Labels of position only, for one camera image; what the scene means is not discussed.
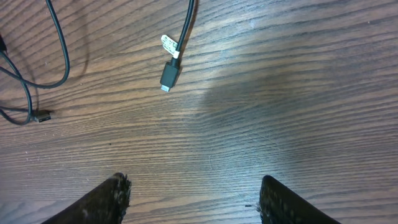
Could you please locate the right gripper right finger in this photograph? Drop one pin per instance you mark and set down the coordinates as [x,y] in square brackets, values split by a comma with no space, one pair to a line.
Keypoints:
[280,205]

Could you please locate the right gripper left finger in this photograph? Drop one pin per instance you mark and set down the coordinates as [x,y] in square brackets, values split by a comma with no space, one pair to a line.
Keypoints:
[105,204]

